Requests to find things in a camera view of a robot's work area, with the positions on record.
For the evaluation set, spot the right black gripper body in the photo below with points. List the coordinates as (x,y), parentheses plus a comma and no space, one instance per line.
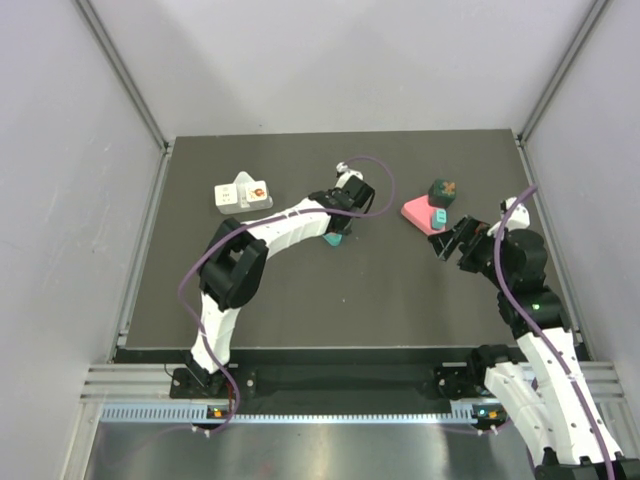
(480,257)

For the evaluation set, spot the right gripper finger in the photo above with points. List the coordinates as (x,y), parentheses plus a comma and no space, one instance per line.
(467,229)
(445,243)

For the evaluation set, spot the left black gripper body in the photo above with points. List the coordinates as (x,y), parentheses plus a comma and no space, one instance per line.
(344,232)

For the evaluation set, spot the teal triangular power strip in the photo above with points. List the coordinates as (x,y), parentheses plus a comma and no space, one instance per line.
(333,239)

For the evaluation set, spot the teal small cube plug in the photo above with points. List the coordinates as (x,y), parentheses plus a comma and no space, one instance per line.
(439,219)

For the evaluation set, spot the pink triangular power strip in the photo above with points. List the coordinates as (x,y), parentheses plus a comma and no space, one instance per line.
(418,212)

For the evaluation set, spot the dark green cube plug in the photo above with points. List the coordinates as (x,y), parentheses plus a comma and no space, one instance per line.
(442,193)

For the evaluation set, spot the white tiger cube plug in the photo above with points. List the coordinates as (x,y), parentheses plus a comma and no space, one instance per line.
(257,193)

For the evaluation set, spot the white triangular power strip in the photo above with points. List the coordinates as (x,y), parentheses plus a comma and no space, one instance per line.
(244,194)

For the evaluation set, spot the plain white cube socket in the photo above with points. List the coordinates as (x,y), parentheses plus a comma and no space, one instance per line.
(226,196)

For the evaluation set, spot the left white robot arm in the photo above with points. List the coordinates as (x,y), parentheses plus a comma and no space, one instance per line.
(231,275)

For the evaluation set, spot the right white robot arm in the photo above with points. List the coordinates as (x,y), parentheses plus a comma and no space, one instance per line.
(554,412)

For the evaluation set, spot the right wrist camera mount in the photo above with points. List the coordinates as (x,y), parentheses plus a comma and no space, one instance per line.
(520,217)

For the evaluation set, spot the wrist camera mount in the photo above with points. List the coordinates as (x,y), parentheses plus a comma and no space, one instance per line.
(520,217)
(344,173)

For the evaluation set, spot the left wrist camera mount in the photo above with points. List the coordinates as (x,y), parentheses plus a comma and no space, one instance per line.
(344,173)

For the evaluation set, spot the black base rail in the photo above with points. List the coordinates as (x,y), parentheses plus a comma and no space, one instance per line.
(427,372)

